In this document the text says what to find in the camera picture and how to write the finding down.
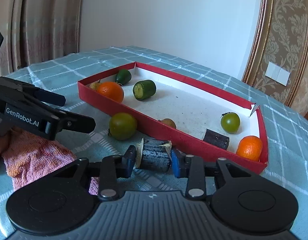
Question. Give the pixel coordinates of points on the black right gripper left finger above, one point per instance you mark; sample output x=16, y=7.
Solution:
x=112, y=168

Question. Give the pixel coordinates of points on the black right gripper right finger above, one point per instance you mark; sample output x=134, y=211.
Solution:
x=191, y=167

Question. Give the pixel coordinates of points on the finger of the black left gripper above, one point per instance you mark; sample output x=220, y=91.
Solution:
x=52, y=120
x=15, y=89

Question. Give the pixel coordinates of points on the small dark sugarcane piece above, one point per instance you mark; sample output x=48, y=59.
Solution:
x=216, y=139

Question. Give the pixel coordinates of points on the large green tomato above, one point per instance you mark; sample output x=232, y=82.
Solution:
x=122, y=126

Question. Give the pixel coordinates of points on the small brown longan fruit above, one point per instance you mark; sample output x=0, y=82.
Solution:
x=168, y=122

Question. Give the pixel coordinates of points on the large orange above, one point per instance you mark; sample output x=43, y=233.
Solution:
x=112, y=91

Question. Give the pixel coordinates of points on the small green tomato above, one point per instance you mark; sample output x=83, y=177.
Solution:
x=230, y=122

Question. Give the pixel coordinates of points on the small orange mandarin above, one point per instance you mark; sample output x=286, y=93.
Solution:
x=250, y=147

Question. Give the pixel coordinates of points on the green cucumber end piece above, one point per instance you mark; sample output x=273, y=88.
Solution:
x=123, y=77

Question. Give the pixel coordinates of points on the green cucumber piece cut face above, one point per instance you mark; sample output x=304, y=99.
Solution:
x=144, y=89

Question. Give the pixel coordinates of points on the brown kiwi-like fruit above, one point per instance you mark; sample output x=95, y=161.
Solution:
x=94, y=85

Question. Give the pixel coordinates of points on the red shallow cardboard box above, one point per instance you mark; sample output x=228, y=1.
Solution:
x=194, y=106

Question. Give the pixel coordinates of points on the pink towel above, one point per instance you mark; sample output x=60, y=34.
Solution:
x=28, y=157

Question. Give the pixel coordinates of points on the beige curtain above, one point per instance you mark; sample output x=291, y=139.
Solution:
x=35, y=31

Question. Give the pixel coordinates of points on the white wall switch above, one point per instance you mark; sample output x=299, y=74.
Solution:
x=277, y=73

